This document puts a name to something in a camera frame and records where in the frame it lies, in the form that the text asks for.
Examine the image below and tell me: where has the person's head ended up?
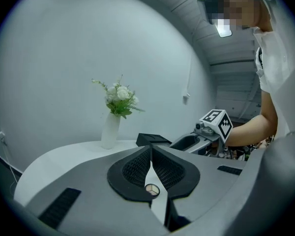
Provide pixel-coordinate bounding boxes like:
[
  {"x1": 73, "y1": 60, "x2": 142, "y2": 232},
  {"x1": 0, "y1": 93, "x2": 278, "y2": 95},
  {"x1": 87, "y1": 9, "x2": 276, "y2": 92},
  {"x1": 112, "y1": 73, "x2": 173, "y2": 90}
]
[{"x1": 206, "y1": 0, "x2": 273, "y2": 31}]

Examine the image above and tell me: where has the black box lid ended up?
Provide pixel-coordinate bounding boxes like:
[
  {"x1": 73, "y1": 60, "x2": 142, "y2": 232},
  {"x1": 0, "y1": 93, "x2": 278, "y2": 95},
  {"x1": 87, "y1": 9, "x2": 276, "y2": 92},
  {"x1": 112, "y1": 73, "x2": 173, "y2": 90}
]
[{"x1": 136, "y1": 132, "x2": 173, "y2": 148}]

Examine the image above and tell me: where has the person's white shirt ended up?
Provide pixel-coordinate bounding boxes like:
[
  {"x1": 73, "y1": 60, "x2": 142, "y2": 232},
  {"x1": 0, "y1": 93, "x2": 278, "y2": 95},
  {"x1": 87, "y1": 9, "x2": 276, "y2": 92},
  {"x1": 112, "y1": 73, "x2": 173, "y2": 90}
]
[{"x1": 251, "y1": 0, "x2": 295, "y2": 144}]

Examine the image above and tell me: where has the black head-worn camera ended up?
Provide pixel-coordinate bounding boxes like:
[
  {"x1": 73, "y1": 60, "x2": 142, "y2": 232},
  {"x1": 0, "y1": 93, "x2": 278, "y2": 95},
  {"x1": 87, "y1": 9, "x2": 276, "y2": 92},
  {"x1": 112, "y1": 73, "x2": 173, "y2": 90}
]
[{"x1": 198, "y1": 0, "x2": 222, "y2": 26}]

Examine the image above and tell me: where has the white wall conduit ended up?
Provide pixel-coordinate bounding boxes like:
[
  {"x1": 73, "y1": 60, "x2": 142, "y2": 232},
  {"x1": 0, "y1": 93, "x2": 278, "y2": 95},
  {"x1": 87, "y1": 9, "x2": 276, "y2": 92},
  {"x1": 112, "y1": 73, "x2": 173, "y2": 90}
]
[{"x1": 185, "y1": 55, "x2": 193, "y2": 95}]

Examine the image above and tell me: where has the white vase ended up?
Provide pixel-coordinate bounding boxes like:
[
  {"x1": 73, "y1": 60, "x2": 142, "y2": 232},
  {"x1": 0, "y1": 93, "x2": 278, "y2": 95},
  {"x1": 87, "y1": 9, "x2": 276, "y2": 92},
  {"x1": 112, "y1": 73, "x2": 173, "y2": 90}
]
[{"x1": 100, "y1": 112, "x2": 121, "y2": 150}]

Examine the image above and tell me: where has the person's right forearm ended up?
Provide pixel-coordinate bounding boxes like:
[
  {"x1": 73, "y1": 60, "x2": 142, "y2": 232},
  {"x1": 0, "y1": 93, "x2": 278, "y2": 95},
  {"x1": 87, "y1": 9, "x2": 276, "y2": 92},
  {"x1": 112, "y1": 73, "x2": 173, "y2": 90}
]
[{"x1": 225, "y1": 112, "x2": 279, "y2": 148}]

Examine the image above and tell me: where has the long ceiling light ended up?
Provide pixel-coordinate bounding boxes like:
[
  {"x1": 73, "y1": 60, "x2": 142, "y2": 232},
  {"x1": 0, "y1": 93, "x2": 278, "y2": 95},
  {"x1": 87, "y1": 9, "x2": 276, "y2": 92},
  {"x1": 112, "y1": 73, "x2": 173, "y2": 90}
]
[{"x1": 215, "y1": 18, "x2": 234, "y2": 38}]

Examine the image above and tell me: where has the white power cable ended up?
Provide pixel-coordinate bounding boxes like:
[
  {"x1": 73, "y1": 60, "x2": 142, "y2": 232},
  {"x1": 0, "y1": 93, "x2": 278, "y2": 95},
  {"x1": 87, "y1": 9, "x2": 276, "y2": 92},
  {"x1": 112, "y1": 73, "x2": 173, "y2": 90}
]
[{"x1": 0, "y1": 139, "x2": 18, "y2": 183}]

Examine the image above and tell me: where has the white flower bouquet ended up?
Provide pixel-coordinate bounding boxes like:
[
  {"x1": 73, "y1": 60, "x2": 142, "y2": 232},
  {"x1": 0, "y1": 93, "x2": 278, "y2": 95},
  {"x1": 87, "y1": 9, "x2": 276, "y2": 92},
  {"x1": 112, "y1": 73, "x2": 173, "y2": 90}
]
[{"x1": 91, "y1": 74, "x2": 147, "y2": 120}]

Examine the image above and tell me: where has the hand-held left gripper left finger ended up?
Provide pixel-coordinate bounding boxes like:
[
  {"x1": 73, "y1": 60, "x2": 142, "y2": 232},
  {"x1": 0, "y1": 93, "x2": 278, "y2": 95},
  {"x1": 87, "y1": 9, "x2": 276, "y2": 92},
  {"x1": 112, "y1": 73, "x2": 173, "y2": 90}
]
[{"x1": 107, "y1": 146, "x2": 153, "y2": 203}]

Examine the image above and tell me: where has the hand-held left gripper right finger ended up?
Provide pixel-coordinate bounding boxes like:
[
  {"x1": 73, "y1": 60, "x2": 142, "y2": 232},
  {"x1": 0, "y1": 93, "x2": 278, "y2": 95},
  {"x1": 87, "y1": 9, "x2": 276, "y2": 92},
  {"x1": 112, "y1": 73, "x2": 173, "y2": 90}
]
[{"x1": 151, "y1": 145, "x2": 201, "y2": 232}]

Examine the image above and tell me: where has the yellow small item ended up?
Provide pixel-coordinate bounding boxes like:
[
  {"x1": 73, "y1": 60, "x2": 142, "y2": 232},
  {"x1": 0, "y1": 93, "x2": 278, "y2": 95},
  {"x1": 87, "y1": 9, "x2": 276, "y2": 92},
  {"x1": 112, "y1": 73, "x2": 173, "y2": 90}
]
[{"x1": 144, "y1": 183, "x2": 161, "y2": 198}]

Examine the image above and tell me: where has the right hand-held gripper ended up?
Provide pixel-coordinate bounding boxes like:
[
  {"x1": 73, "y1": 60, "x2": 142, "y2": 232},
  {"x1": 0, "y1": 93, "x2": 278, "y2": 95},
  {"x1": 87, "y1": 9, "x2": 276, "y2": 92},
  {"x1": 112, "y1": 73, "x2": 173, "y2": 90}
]
[{"x1": 169, "y1": 109, "x2": 234, "y2": 157}]

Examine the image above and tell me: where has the black white shoulder strap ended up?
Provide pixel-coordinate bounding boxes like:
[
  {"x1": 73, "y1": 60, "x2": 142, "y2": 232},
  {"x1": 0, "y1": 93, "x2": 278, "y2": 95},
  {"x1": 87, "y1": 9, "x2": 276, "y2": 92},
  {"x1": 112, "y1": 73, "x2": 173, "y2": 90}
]
[{"x1": 255, "y1": 46, "x2": 265, "y2": 77}]

